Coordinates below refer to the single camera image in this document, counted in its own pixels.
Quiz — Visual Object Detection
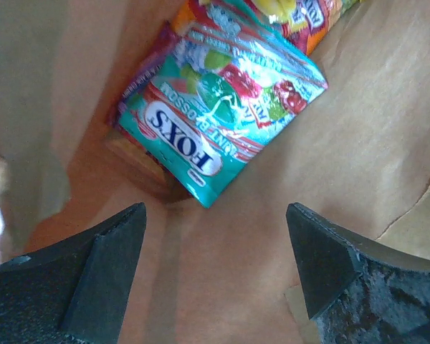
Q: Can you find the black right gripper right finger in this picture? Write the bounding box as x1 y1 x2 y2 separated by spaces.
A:
286 203 430 343

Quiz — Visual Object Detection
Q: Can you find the teal Fox's mint blossom bag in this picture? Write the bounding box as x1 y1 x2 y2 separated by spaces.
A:
118 24 328 207

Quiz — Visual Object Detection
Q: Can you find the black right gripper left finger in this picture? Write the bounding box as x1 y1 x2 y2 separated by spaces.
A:
0 203 146 343

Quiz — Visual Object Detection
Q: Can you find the orange Fox's fruits candy bag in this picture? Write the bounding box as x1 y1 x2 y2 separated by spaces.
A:
171 0 366 57

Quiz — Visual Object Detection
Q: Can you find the red paper bag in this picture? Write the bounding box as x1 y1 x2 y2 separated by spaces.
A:
0 1 430 343

